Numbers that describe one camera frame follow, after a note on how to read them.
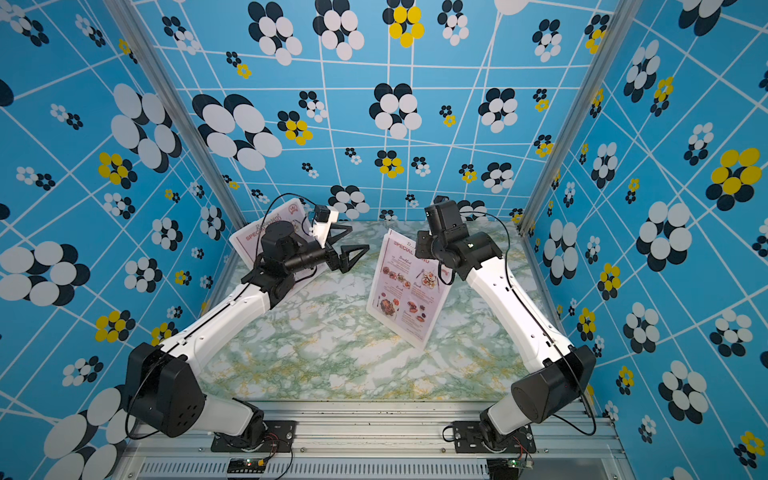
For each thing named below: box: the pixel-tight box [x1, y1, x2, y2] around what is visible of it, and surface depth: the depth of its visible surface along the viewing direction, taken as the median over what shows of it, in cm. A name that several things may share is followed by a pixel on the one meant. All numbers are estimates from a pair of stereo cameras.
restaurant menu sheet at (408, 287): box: [372, 234, 450, 341], surface depth 84 cm
